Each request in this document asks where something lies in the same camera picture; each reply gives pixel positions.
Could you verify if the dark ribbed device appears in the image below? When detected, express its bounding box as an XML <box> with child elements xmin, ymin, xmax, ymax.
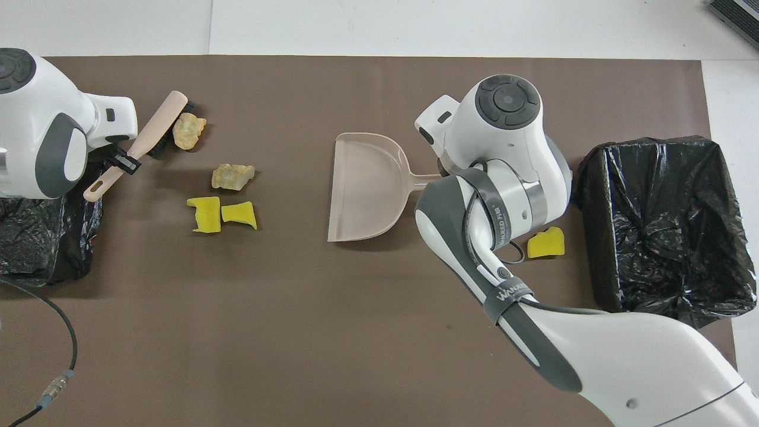
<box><xmin>706</xmin><ymin>0</ymin><xmax>759</xmax><ymax>51</ymax></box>

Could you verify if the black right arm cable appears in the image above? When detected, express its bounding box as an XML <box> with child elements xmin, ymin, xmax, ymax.
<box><xmin>465</xmin><ymin>160</ymin><xmax>602</xmax><ymax>315</ymax></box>

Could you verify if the beige sponge piece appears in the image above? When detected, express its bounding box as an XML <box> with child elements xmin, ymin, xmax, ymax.
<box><xmin>212</xmin><ymin>164</ymin><xmax>256</xmax><ymax>192</ymax></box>
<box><xmin>173</xmin><ymin>113</ymin><xmax>208</xmax><ymax>150</ymax></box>

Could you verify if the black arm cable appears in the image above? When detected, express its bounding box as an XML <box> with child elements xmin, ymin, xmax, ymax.
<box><xmin>0</xmin><ymin>276</ymin><xmax>79</xmax><ymax>427</ymax></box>
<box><xmin>465</xmin><ymin>160</ymin><xmax>602</xmax><ymax>315</ymax></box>

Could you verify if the beige brush with black bristles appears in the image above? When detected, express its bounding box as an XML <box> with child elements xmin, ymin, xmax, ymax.
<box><xmin>83</xmin><ymin>91</ymin><xmax>196</xmax><ymax>203</ymax></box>

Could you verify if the black bag-lined bin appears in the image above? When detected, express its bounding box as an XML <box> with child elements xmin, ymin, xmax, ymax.
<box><xmin>578</xmin><ymin>136</ymin><xmax>758</xmax><ymax>330</ymax></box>
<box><xmin>0</xmin><ymin>196</ymin><xmax>103</xmax><ymax>286</ymax></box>

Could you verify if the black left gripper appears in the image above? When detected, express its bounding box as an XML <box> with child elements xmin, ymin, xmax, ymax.
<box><xmin>102</xmin><ymin>135</ymin><xmax>143</xmax><ymax>176</ymax></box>

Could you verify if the brown paper table mat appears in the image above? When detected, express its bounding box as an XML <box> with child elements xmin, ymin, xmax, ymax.
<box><xmin>0</xmin><ymin>55</ymin><xmax>744</xmax><ymax>427</ymax></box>

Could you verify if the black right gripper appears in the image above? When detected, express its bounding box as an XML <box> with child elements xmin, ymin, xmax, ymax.
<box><xmin>436</xmin><ymin>153</ymin><xmax>469</xmax><ymax>179</ymax></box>

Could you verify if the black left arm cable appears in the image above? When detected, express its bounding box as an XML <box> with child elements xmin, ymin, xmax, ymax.
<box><xmin>0</xmin><ymin>276</ymin><xmax>79</xmax><ymax>427</ymax></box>

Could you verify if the beige plastic dustpan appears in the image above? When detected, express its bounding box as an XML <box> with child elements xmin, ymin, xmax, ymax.
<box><xmin>327</xmin><ymin>132</ymin><xmax>442</xmax><ymax>243</ymax></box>

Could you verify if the yellow sponge piece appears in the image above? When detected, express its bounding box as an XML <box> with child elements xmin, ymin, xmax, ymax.
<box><xmin>221</xmin><ymin>202</ymin><xmax>258</xmax><ymax>230</ymax></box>
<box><xmin>527</xmin><ymin>227</ymin><xmax>566</xmax><ymax>259</ymax></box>
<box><xmin>187</xmin><ymin>196</ymin><xmax>222</xmax><ymax>233</ymax></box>

